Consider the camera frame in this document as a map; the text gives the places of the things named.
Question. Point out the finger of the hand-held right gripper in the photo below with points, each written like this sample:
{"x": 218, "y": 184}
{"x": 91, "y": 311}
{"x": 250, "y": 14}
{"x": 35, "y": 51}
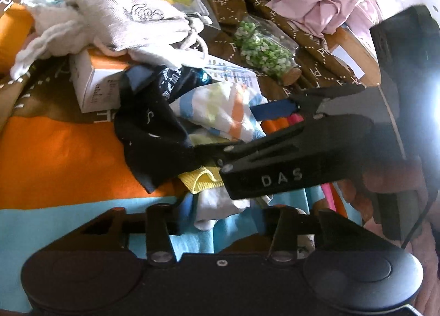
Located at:
{"x": 261, "y": 149}
{"x": 275, "y": 109}

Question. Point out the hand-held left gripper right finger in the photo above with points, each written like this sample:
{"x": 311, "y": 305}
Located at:
{"x": 285, "y": 231}

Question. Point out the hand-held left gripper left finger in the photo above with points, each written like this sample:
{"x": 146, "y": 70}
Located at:
{"x": 158, "y": 230}

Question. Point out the white blue orange striped sock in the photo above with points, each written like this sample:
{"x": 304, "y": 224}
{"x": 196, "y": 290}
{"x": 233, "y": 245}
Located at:
{"x": 220, "y": 109}

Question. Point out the black sock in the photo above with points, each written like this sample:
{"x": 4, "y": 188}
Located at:
{"x": 154, "y": 123}

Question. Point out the person's right hand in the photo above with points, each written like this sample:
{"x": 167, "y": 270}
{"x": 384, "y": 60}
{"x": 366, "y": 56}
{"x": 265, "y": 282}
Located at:
{"x": 388, "y": 175}

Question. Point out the printed paper leaflet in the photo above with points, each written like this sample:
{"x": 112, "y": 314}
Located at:
{"x": 237, "y": 73}

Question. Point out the bag of green beads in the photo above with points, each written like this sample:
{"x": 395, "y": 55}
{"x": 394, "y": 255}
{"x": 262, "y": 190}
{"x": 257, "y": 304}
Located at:
{"x": 264, "y": 48}

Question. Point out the yellow cloth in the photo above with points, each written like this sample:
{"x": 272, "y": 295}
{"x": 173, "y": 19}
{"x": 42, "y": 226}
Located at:
{"x": 201, "y": 178}

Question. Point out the brown orange printed blanket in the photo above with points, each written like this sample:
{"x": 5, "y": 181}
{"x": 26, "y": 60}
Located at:
{"x": 51, "y": 164}

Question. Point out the white box with orange top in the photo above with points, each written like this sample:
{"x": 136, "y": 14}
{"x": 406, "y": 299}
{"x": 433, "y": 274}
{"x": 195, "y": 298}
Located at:
{"x": 92, "y": 78}

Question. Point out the wooden bed frame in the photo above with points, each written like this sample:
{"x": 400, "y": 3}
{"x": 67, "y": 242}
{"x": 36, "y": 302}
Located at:
{"x": 357, "y": 44}

